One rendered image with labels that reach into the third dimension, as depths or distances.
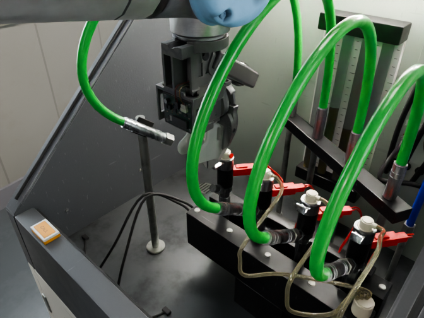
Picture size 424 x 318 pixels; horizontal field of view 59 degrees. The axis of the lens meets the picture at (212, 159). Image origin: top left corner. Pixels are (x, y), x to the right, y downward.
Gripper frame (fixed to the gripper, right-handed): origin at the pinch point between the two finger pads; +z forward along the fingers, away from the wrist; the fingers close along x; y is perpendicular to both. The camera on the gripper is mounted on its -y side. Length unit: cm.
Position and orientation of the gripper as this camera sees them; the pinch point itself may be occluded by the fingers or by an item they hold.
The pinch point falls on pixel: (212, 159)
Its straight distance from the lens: 59.3
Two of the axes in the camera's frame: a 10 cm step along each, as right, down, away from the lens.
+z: 0.0, 8.3, 5.6
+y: -6.8, 4.1, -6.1
